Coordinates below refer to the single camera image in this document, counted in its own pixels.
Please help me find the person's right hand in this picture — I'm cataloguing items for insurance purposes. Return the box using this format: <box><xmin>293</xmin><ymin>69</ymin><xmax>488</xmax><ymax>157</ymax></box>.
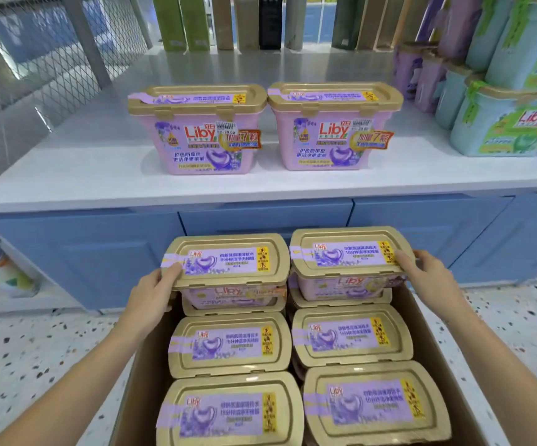
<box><xmin>394</xmin><ymin>249</ymin><xmax>472</xmax><ymax>324</ymax></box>

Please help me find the person's left hand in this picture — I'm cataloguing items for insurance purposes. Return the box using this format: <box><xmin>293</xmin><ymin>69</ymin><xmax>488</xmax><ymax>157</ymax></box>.
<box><xmin>119</xmin><ymin>262</ymin><xmax>184</xmax><ymax>342</ymax></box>

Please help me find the purple gold-lidded detergent tub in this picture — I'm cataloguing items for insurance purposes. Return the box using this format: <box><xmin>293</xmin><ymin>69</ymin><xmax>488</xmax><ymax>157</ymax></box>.
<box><xmin>289</xmin><ymin>226</ymin><xmax>416</xmax><ymax>302</ymax></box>
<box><xmin>127</xmin><ymin>84</ymin><xmax>268</xmax><ymax>176</ymax></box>
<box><xmin>161</xmin><ymin>233</ymin><xmax>291</xmax><ymax>311</ymax></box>
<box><xmin>267</xmin><ymin>82</ymin><xmax>404</xmax><ymax>171</ymax></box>

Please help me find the person's right forearm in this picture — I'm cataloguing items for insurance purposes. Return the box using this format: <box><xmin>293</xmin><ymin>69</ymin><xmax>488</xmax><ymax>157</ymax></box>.
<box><xmin>438</xmin><ymin>299</ymin><xmax>537</xmax><ymax>446</ymax></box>

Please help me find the person's left forearm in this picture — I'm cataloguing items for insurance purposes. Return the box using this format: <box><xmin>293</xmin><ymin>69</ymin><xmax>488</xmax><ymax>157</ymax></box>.
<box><xmin>0</xmin><ymin>321</ymin><xmax>157</xmax><ymax>446</ymax></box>

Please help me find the blue cabinet with white top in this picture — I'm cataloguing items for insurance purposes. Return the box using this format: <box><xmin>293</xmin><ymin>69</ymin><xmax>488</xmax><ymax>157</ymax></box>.
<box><xmin>0</xmin><ymin>50</ymin><xmax>537</xmax><ymax>313</ymax></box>

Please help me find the stack of purple detergent tubs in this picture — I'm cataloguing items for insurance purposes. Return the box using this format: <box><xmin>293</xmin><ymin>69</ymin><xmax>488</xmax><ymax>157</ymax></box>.
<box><xmin>156</xmin><ymin>288</ymin><xmax>452</xmax><ymax>446</ymax></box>

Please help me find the brown cardboard box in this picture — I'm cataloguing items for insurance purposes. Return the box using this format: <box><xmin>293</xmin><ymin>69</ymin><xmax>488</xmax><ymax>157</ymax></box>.
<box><xmin>110</xmin><ymin>283</ymin><xmax>487</xmax><ymax>446</ymax></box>

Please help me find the white refill pouch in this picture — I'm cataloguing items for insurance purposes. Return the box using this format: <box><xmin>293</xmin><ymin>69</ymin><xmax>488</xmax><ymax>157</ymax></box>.
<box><xmin>0</xmin><ymin>237</ymin><xmax>41</xmax><ymax>299</ymax></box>

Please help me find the teal green-label detergent tub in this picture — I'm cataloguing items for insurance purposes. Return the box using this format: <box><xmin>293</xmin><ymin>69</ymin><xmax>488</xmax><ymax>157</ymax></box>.
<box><xmin>450</xmin><ymin>74</ymin><xmax>537</xmax><ymax>157</ymax></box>
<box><xmin>484</xmin><ymin>0</ymin><xmax>537</xmax><ymax>91</ymax></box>
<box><xmin>435</xmin><ymin>60</ymin><xmax>476</xmax><ymax>131</ymax></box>
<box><xmin>465</xmin><ymin>0</ymin><xmax>513</xmax><ymax>73</ymax></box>

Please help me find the lilac tall detergent tub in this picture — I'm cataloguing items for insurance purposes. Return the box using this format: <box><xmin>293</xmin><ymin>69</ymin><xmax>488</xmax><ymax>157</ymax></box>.
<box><xmin>415</xmin><ymin>51</ymin><xmax>450</xmax><ymax>114</ymax></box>
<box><xmin>429</xmin><ymin>0</ymin><xmax>484</xmax><ymax>61</ymax></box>
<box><xmin>393</xmin><ymin>42</ymin><xmax>429</xmax><ymax>101</ymax></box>

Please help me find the row of tall upright cartons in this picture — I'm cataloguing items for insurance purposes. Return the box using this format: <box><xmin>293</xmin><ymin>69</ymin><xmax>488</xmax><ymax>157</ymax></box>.
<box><xmin>151</xmin><ymin>0</ymin><xmax>436</xmax><ymax>53</ymax></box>

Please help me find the grey wire mesh panel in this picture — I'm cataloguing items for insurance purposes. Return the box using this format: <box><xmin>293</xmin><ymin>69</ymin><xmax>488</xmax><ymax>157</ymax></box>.
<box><xmin>0</xmin><ymin>0</ymin><xmax>154</xmax><ymax>182</ymax></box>

